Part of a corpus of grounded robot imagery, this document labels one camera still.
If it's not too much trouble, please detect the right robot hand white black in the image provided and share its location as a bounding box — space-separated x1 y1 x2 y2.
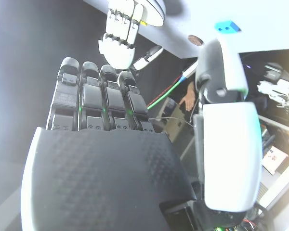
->
20 39 263 231

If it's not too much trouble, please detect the brown round sandwich cookie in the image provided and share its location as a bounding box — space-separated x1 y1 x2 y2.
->
187 34 205 46

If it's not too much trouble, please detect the bystander bare hand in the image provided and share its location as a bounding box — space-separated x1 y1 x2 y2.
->
179 81 196 112

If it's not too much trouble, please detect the brown cardboard box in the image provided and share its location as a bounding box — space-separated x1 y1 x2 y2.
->
158 97 196 143

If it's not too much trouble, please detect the small blue rectangular brick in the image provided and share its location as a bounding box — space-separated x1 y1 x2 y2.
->
214 20 242 33

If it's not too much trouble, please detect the white printed paper sheet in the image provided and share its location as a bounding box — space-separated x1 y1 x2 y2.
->
262 144 289 176

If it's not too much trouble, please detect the green sheathed cable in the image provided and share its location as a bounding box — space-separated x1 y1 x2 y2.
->
146 72 191 110

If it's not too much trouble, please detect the white cable plug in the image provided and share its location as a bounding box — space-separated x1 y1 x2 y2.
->
182 63 199 79

